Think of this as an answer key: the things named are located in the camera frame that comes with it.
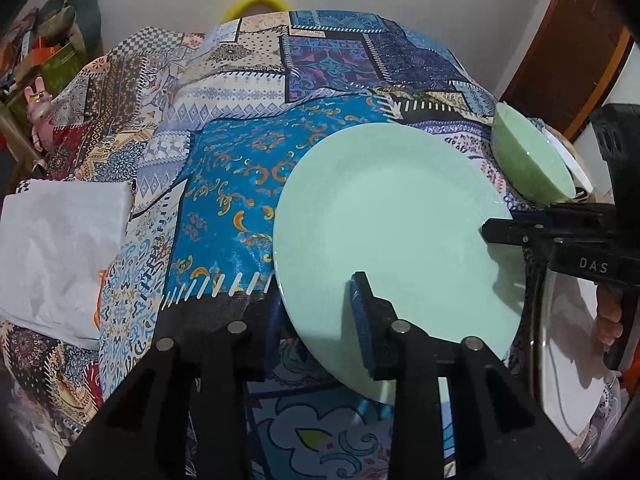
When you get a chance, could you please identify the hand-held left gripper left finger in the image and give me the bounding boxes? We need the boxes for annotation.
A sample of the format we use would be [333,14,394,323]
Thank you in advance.
[57,275,288,480]

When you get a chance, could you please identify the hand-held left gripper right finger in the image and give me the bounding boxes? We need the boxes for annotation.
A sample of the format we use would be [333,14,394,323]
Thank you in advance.
[349,271,583,480]

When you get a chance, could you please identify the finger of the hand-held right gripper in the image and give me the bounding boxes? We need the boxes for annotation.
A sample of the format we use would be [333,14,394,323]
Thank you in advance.
[481,216,556,252]
[512,202,616,225]

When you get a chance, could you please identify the white bowl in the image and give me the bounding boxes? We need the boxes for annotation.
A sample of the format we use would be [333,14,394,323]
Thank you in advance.
[540,125,594,196]

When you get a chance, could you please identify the green plate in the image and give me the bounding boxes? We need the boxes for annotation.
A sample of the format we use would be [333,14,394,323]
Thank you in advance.
[273,122,526,406]

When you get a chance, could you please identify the person's right hand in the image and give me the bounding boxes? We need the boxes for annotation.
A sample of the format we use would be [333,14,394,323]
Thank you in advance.
[596,287,625,346]

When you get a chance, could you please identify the green bowl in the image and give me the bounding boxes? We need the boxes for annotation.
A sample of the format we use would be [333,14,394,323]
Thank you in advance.
[491,102,577,206]

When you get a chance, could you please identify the white plate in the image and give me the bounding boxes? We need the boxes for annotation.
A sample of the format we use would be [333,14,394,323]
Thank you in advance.
[542,265,621,451]

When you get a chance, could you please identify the brown wooden door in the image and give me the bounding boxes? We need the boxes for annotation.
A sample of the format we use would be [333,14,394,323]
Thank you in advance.
[500,0,633,141]

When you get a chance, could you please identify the patchwork printed blanket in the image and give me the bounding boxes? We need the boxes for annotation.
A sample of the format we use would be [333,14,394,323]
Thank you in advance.
[0,7,626,480]

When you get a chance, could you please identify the white folded cloth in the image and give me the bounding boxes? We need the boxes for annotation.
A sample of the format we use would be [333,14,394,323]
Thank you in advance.
[0,180,136,351]

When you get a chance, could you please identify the pink rabbit toy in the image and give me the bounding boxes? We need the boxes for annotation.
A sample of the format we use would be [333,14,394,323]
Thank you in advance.
[24,77,56,146]

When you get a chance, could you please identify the yellow foam tube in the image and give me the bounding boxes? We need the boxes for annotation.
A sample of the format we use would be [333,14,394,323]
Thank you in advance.
[223,0,288,23]

